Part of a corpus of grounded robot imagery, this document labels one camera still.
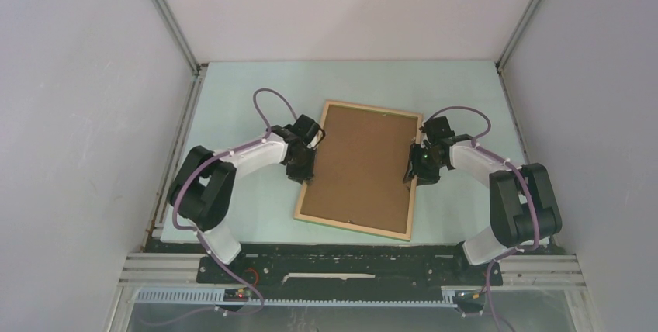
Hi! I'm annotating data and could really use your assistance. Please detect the aluminium corner post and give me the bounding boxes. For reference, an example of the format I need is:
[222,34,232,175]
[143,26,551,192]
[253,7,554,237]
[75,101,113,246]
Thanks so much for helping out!
[496,0,544,74]
[128,0,202,74]

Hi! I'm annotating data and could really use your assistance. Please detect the grey cable duct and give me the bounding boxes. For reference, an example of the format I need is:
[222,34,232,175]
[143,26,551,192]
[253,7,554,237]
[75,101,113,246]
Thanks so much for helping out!
[133,287,457,308]

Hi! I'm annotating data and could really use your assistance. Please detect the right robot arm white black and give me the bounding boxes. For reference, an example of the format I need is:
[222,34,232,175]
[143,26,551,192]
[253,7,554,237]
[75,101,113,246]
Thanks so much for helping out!
[404,116,563,284]

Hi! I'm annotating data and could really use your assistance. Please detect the aluminium base extrusion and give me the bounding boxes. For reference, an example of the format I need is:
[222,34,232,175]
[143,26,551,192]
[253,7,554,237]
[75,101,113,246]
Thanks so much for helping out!
[120,253,586,290]

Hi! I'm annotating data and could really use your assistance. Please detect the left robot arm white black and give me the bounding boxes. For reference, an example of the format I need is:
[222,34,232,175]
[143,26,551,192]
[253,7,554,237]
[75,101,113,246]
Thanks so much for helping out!
[167,115,326,283]

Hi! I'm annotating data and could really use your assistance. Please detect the wooden picture frame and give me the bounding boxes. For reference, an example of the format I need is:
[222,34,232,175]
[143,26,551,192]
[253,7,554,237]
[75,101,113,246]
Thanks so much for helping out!
[293,99,424,243]

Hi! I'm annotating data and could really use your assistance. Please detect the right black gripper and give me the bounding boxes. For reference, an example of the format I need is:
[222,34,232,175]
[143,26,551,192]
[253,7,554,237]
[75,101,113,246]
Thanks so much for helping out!
[402,143,445,187]

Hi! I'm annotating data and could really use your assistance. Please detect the right aluminium corner post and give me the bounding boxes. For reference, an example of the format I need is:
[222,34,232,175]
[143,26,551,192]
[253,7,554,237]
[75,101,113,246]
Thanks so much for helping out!
[496,0,544,74]

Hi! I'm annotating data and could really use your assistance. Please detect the left aluminium corner post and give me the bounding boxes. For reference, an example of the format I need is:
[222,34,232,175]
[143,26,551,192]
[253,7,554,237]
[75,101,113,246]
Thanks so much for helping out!
[128,0,202,74]

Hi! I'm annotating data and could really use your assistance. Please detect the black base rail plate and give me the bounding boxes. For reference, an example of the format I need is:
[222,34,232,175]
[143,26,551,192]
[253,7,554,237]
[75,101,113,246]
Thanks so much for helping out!
[196,244,503,303]

